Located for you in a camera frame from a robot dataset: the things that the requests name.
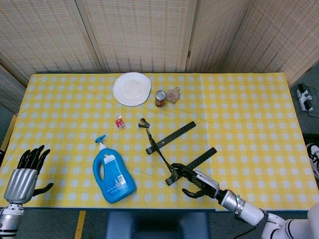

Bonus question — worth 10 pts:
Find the yellow white checked tablecloth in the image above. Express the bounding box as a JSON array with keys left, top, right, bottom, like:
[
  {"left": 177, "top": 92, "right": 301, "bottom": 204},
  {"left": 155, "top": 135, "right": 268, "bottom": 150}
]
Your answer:
[{"left": 0, "top": 73, "right": 315, "bottom": 212}]

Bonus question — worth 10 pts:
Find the white power strip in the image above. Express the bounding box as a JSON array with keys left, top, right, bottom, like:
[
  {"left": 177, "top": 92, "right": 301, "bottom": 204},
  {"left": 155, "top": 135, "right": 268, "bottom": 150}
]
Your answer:
[{"left": 296, "top": 83, "right": 314, "bottom": 112}]

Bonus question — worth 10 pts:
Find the beige woven folding screen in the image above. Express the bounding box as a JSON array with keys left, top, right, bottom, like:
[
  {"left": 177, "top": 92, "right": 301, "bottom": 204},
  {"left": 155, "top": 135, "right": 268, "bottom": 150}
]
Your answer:
[{"left": 0, "top": 0, "right": 319, "bottom": 114}]

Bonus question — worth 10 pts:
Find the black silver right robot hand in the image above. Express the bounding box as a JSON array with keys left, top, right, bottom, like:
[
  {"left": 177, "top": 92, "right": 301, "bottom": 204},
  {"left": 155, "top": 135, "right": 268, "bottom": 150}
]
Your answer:
[{"left": 170, "top": 163, "right": 220, "bottom": 200}]

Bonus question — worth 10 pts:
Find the black folding stand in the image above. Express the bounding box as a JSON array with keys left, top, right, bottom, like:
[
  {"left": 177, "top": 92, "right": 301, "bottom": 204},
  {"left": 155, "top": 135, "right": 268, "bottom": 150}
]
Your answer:
[{"left": 145, "top": 121, "right": 217, "bottom": 186}]

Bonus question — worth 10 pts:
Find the blue robot base seat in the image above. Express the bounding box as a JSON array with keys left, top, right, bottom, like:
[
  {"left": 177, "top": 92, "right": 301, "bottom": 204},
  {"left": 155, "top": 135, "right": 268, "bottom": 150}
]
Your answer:
[{"left": 105, "top": 211, "right": 211, "bottom": 239}]

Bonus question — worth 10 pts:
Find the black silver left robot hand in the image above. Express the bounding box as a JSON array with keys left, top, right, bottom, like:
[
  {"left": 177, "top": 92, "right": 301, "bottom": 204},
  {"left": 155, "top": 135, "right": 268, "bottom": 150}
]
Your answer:
[{"left": 3, "top": 145, "right": 54, "bottom": 204}]

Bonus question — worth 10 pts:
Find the black white sneaker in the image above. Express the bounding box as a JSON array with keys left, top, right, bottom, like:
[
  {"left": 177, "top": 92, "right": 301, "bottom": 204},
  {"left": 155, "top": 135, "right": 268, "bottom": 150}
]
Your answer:
[{"left": 306, "top": 143, "right": 319, "bottom": 179}]

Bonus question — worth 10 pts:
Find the small red snack packet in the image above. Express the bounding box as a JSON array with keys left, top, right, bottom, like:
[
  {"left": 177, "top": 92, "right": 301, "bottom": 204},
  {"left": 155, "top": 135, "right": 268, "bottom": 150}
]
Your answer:
[{"left": 115, "top": 115, "right": 126, "bottom": 129}]

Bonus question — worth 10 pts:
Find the white paper plate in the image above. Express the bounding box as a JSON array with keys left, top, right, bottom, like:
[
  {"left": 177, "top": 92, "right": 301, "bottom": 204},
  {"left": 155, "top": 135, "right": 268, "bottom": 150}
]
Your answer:
[{"left": 112, "top": 72, "right": 152, "bottom": 107}]

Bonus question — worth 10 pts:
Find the black staple remover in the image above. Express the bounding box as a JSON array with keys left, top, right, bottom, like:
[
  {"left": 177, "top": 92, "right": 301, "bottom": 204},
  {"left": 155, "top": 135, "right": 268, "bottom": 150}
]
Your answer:
[{"left": 137, "top": 118, "right": 151, "bottom": 129}]

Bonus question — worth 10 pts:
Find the blue detergent pump bottle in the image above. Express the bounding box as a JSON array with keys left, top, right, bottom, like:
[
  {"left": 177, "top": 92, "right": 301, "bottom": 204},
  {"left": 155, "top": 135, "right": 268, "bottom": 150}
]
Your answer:
[{"left": 92, "top": 134, "right": 137, "bottom": 204}]

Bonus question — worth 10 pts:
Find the red drink can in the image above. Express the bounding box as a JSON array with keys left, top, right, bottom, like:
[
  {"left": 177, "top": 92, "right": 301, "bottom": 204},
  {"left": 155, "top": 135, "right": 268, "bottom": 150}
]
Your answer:
[{"left": 155, "top": 90, "right": 167, "bottom": 108}]

